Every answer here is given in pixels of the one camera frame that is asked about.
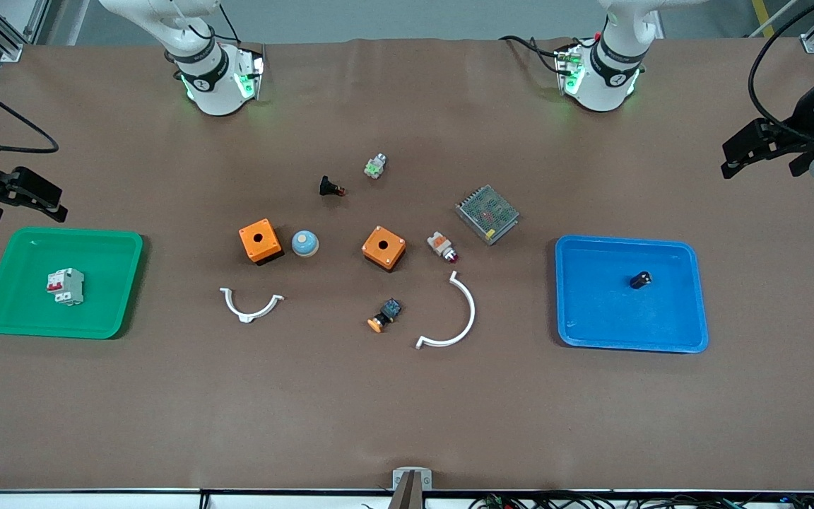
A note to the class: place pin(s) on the small black switch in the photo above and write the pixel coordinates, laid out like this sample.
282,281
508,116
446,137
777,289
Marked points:
328,186

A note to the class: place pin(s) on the small white pipe clamp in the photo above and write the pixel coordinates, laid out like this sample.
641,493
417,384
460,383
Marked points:
246,315

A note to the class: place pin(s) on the brown table mat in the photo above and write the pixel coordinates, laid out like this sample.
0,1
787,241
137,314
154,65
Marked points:
407,410

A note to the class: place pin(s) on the orange mushroom push button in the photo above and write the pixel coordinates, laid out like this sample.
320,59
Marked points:
387,312

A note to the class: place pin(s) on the blue plastic tray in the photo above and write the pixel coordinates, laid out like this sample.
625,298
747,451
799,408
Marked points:
605,318

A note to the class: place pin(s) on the metal mesh power supply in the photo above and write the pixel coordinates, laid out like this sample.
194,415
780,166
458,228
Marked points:
488,214

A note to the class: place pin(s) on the green plastic tray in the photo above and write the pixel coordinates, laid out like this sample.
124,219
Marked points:
25,318

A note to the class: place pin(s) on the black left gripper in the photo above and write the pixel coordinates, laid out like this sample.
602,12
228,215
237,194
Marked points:
800,121

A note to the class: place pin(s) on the green white push button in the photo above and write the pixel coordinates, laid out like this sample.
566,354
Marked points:
375,167

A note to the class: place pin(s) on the blue dome push button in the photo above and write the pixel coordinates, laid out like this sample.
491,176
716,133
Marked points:
305,244

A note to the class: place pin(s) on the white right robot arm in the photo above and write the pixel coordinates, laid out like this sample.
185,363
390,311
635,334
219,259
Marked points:
213,92

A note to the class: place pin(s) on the grey metal mount bracket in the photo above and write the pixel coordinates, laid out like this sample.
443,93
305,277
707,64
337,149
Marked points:
421,481

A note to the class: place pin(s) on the orange plastic button box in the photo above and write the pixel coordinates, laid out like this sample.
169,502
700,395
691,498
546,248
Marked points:
389,256
267,249

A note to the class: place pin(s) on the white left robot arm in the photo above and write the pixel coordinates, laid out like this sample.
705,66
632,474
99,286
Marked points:
601,88

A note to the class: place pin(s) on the large white pipe clamp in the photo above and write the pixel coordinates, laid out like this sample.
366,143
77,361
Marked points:
471,311

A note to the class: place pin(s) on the black cylindrical capacitor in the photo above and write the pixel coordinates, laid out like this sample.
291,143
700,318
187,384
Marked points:
640,280

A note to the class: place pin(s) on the red white pilot light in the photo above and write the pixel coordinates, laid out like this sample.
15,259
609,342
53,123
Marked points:
439,244

